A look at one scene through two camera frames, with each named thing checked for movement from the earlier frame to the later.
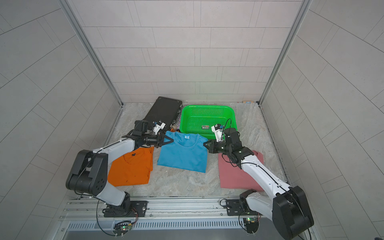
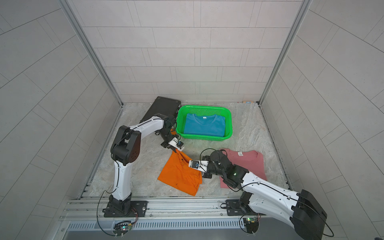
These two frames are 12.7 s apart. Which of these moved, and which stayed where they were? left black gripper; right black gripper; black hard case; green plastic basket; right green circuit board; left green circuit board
Moved: right black gripper; left black gripper
Stayed: black hard case; left green circuit board; right green circuit board; green plastic basket
